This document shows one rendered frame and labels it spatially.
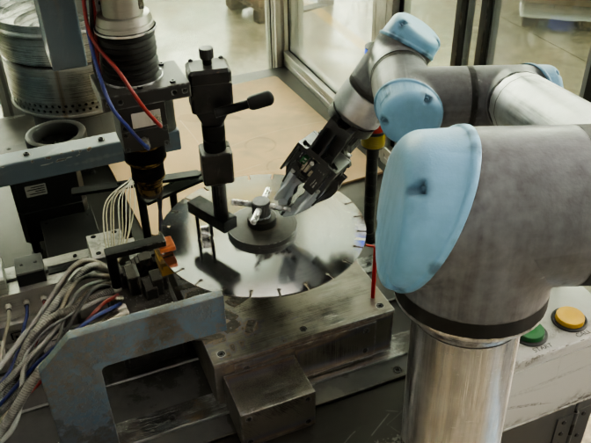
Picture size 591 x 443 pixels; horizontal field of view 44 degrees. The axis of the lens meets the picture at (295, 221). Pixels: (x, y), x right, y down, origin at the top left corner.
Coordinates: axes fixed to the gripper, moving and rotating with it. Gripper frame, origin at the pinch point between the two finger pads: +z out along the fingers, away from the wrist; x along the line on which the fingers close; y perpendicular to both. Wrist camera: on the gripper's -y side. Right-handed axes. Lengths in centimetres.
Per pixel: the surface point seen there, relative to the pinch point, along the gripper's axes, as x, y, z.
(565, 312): 41.3, -2.6, -15.2
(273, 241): 2.0, 4.9, 3.2
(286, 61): -38, -102, 25
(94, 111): -51, -30, 32
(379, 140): 3.2, -25.2, -7.7
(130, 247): -13.3, 17.0, 12.4
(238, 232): -3.3, 5.0, 6.2
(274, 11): -48, -99, 14
